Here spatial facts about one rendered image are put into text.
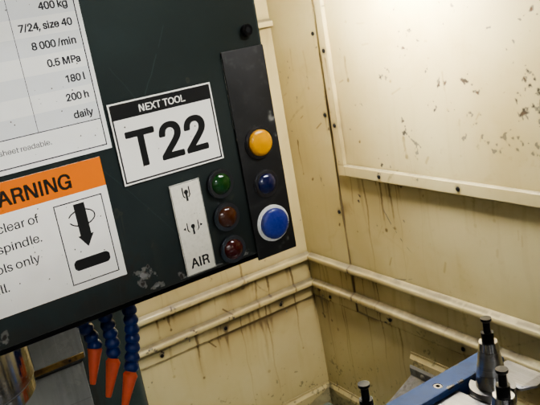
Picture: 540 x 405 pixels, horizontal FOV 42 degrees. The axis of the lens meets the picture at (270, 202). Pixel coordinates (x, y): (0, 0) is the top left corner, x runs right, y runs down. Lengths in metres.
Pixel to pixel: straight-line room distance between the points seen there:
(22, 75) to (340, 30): 1.17
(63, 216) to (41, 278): 0.05
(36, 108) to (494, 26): 0.95
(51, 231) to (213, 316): 1.33
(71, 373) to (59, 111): 0.82
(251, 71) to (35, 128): 0.20
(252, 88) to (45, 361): 0.79
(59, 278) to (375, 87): 1.12
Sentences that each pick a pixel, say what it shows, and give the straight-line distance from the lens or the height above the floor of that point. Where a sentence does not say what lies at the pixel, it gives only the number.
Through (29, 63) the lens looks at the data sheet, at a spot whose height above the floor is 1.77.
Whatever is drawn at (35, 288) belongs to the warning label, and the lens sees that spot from 0.61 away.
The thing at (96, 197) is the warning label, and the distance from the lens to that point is 0.61.
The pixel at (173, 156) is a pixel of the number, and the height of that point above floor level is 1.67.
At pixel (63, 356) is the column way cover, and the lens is 1.33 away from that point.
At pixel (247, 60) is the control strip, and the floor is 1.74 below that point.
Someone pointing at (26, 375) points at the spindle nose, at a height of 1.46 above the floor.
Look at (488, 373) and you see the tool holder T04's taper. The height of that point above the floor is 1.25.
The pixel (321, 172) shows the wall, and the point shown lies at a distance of 1.86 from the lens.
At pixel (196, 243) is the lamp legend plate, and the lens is 0.65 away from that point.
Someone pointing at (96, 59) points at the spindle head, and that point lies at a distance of 0.60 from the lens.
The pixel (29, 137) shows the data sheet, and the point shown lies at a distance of 0.59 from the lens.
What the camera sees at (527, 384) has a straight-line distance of 1.09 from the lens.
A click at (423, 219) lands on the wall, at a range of 1.61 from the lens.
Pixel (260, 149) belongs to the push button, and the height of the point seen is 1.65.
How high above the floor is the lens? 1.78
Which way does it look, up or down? 15 degrees down
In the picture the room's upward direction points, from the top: 10 degrees counter-clockwise
